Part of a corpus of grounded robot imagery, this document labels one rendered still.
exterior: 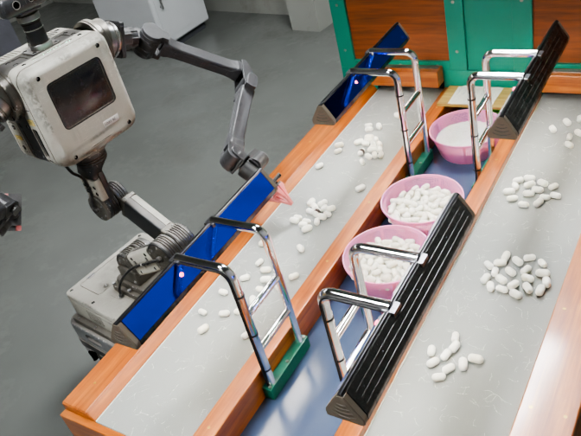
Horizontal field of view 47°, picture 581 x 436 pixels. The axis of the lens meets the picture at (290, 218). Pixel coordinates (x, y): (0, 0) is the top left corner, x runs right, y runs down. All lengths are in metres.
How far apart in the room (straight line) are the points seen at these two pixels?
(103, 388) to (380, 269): 0.85
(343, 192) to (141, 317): 1.02
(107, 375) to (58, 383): 1.28
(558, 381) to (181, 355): 0.98
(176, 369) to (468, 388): 0.77
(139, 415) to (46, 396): 1.39
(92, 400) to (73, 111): 0.86
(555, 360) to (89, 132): 1.49
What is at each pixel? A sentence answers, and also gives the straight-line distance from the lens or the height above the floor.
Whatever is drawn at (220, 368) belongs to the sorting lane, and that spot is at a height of 0.74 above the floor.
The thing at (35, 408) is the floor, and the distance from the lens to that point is 3.19.
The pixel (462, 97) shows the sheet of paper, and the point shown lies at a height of 0.78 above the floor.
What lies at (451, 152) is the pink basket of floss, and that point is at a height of 0.73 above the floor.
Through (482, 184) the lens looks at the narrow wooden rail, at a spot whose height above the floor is 0.77.
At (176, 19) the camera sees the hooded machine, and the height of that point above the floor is 0.23.
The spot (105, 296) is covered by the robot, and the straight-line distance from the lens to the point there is 2.72.
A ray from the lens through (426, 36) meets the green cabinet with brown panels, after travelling 2.79.
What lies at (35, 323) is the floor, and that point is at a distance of 3.62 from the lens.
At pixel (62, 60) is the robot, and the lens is 2.15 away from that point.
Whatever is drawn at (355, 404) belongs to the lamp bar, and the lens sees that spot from 1.24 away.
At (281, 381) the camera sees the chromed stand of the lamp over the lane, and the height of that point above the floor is 0.70.
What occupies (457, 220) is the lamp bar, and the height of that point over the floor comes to 1.08.
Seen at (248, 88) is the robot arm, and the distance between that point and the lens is 2.47.
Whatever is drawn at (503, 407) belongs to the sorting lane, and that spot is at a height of 0.74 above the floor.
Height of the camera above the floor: 2.05
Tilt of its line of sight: 35 degrees down
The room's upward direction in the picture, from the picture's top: 16 degrees counter-clockwise
